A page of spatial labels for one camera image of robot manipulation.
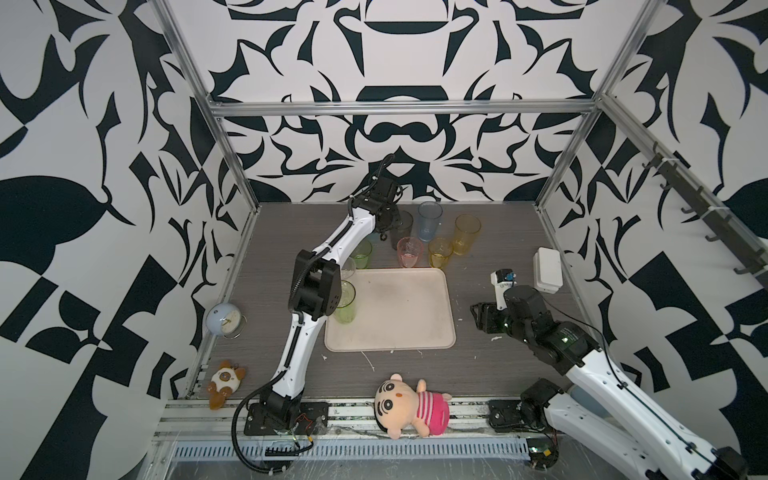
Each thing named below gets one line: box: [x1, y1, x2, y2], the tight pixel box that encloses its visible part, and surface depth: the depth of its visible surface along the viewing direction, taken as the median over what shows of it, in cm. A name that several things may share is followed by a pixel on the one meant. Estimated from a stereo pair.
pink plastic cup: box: [397, 236, 424, 268], surface depth 103 cm
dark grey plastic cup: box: [390, 210, 414, 250], surface depth 101 cm
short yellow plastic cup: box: [428, 237, 453, 269], surface depth 102 cm
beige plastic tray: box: [324, 267, 456, 352], surface depth 94 cm
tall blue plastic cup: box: [418, 201, 444, 243], surface depth 105 cm
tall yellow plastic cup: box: [452, 214, 482, 256], surface depth 99 cm
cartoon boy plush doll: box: [374, 373, 453, 440], surface depth 71 cm
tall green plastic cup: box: [334, 280, 357, 325], surface depth 85 cm
